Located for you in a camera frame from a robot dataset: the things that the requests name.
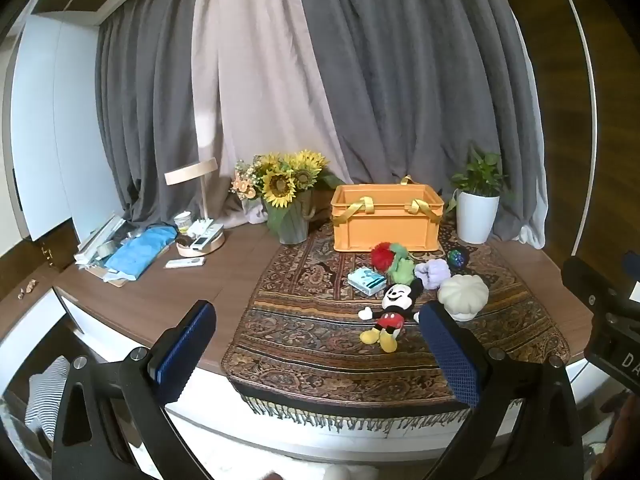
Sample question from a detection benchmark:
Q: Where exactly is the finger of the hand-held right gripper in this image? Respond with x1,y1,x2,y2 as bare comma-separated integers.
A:
561,255,640,311

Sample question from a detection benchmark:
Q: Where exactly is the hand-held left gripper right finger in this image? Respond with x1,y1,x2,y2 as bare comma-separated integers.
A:
417,301,586,480

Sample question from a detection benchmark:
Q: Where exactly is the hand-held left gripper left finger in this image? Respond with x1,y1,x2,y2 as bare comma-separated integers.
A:
51,300,217,480

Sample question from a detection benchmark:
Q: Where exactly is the white pumpkin plush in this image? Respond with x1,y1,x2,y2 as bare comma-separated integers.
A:
437,275,490,322

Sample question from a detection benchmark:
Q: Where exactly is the mouse plush toy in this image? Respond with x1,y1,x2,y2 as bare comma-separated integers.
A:
357,282,425,353

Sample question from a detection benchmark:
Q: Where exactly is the purple fuzzy plush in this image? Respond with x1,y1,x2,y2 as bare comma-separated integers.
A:
414,260,452,290

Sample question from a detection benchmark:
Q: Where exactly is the green fuzzy plush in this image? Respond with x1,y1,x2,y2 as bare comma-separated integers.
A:
387,242,419,285

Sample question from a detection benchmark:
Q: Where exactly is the red pompom plush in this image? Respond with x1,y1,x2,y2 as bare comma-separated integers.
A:
371,242,399,269

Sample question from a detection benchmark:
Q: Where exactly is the orange plastic crate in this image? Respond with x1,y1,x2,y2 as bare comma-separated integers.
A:
330,176,445,253

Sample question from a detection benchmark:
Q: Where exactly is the blue cloth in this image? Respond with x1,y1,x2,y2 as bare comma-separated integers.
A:
102,226,180,281

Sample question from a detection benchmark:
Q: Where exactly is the teal card box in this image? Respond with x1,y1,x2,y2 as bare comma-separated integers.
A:
347,266,388,297

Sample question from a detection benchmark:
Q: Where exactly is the patterned fringed table runner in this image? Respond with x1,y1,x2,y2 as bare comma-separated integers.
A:
222,220,571,433

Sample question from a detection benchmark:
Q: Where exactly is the white ribbed plant pot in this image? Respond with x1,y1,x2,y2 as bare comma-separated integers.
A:
456,190,501,245

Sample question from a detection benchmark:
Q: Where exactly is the stack of white boxes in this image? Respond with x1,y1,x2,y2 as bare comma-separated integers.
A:
74,212,127,267

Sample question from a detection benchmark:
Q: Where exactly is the striped cloth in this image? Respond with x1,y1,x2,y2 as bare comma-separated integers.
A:
24,355,72,442

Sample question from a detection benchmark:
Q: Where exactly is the green leafy plant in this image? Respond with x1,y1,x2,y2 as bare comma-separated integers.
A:
446,145,507,211

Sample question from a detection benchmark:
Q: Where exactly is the grey flower vase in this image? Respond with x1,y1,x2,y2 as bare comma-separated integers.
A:
265,190,314,246

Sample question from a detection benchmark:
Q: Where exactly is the sunflower bouquet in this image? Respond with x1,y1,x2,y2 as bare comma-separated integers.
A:
230,149,346,211

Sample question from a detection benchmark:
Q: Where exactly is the grey curtain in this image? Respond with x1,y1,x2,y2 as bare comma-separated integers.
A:
95,0,223,223
290,0,547,251

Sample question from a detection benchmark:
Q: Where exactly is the white cabinet door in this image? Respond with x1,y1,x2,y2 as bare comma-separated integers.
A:
9,14,122,242

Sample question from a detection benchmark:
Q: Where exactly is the beige curtain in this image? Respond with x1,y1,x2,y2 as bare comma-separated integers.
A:
191,0,353,231

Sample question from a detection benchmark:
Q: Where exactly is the wooden ring desk lamp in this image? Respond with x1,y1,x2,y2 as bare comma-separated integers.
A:
164,157,226,259

